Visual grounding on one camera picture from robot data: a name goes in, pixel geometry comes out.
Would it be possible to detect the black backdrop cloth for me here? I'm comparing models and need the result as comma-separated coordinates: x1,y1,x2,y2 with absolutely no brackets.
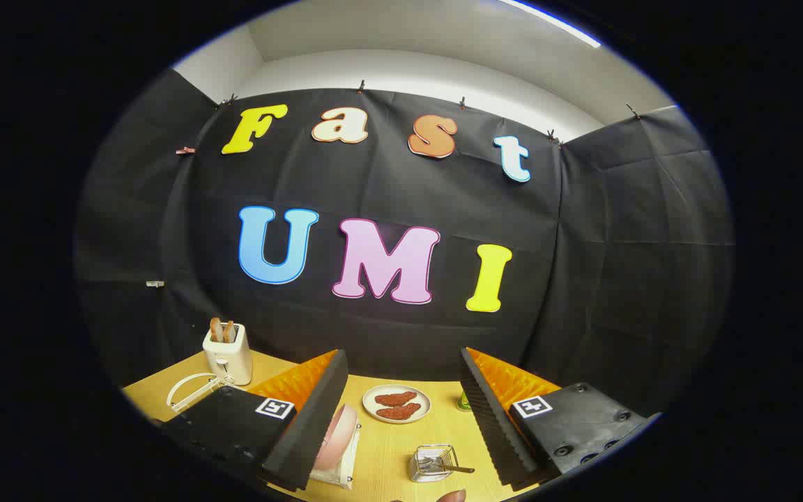
74,68,735,419

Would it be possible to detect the dark handled metal spoon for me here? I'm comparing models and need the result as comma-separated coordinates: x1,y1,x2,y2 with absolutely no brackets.
419,457,475,475

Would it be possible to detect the pink plate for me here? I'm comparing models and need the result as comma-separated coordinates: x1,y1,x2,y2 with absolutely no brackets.
316,403,359,471

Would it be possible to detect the white toaster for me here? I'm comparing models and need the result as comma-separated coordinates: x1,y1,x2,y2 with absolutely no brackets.
203,331,253,386

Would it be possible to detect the white plate with speckled rim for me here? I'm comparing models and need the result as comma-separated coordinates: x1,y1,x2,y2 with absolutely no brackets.
362,384,432,425

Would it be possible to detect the silver wire basket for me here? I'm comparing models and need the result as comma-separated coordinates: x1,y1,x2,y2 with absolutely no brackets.
408,445,459,483

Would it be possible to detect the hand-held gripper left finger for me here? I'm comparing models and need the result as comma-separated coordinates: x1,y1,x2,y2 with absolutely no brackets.
158,349,350,492

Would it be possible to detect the white wire dish rack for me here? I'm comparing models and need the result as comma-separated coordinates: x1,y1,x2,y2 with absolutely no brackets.
167,372,362,489

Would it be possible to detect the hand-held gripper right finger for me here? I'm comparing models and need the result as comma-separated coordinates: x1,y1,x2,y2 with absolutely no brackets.
459,347,661,490

